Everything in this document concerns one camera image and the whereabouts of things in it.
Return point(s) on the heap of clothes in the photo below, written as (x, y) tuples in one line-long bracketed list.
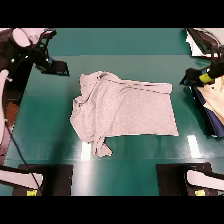
[(193, 45)]

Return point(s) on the navy blue garment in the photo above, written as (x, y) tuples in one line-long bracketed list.
[(213, 125)]

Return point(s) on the pale pink T-shirt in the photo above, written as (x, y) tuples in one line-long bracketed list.
[(133, 110)]

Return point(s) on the cream garment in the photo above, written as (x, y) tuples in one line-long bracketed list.
[(216, 100)]

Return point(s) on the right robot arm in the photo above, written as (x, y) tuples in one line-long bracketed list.
[(203, 178)]

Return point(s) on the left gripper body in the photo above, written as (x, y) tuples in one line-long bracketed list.
[(53, 66)]

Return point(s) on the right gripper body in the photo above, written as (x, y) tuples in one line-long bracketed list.
[(196, 76)]

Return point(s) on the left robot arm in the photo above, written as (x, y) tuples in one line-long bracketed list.
[(20, 37)]

